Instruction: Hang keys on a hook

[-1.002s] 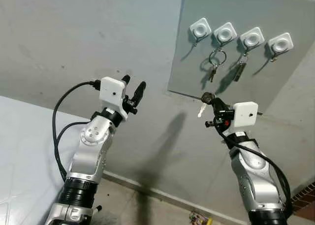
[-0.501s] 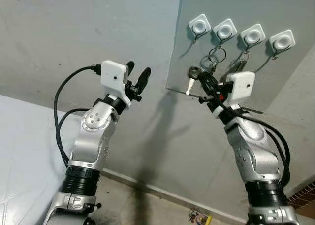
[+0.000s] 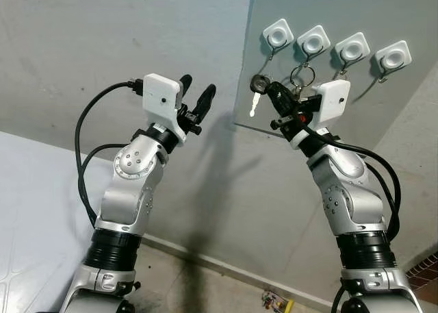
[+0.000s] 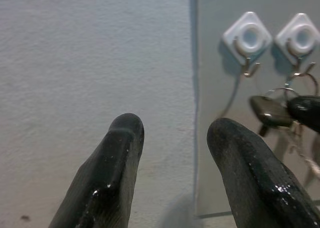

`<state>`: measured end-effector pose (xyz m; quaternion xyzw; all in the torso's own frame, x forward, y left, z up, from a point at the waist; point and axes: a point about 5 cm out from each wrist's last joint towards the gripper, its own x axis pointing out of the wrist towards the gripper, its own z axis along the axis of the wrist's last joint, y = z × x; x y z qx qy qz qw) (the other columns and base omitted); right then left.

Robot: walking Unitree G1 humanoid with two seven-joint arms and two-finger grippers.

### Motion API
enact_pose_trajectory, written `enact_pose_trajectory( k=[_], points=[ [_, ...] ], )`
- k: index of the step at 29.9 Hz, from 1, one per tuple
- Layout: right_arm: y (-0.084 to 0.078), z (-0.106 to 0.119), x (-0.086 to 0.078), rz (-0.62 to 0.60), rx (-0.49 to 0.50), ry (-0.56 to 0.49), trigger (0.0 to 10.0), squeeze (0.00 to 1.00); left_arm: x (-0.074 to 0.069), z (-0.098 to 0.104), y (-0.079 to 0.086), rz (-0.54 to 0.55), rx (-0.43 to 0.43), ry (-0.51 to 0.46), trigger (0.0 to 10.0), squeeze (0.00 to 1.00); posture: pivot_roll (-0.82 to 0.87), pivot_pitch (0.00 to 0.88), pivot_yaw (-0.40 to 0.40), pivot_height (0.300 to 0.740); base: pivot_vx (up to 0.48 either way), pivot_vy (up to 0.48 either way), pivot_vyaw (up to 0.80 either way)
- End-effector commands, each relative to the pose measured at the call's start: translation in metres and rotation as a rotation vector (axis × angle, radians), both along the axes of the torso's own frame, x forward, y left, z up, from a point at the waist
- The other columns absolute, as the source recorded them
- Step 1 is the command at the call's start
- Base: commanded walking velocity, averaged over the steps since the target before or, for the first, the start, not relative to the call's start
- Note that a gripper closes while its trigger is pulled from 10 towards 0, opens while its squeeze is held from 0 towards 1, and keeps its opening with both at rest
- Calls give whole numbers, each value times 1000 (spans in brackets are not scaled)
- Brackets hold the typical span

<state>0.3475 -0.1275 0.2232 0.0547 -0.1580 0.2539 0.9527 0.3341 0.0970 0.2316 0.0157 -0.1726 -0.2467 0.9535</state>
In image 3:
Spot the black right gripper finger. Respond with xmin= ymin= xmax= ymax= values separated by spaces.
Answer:
xmin=264 ymin=88 xmax=291 ymax=115
xmin=269 ymin=81 xmax=298 ymax=103

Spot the metal key ring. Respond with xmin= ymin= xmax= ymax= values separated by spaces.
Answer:
xmin=290 ymin=64 xmax=317 ymax=89

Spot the black-headed silver key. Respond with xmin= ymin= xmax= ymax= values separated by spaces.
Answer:
xmin=249 ymin=74 xmax=272 ymax=118

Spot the pale skirting board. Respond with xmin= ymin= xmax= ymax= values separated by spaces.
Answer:
xmin=139 ymin=234 xmax=337 ymax=312

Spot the white table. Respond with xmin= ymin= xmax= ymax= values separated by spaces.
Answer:
xmin=0 ymin=131 xmax=115 ymax=313

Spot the small colourful floor item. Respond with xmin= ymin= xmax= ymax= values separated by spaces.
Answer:
xmin=261 ymin=290 xmax=296 ymax=313

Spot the red brick pattern mat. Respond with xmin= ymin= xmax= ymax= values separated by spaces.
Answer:
xmin=404 ymin=251 xmax=438 ymax=291

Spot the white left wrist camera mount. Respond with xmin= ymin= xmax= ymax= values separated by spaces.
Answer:
xmin=142 ymin=73 xmax=188 ymax=145

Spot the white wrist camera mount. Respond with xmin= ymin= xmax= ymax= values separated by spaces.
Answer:
xmin=301 ymin=79 xmax=352 ymax=147
xmin=142 ymin=73 xmax=188 ymax=145

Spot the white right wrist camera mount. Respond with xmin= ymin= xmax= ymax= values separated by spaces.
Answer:
xmin=301 ymin=79 xmax=352 ymax=147

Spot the white square wall hook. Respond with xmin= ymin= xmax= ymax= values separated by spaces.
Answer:
xmin=262 ymin=18 xmax=296 ymax=61
xmin=296 ymin=25 xmax=333 ymax=62
xmin=333 ymin=32 xmax=372 ymax=78
xmin=374 ymin=40 xmax=413 ymax=84

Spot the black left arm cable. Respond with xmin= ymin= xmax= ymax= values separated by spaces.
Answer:
xmin=74 ymin=79 xmax=148 ymax=229

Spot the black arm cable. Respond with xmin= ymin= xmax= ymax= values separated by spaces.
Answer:
xmin=74 ymin=79 xmax=148 ymax=229
xmin=301 ymin=124 xmax=402 ymax=242

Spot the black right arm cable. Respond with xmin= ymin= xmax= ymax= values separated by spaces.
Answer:
xmin=301 ymin=124 xmax=402 ymax=242

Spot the grey wall board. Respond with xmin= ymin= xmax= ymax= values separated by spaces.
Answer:
xmin=233 ymin=0 xmax=438 ymax=162

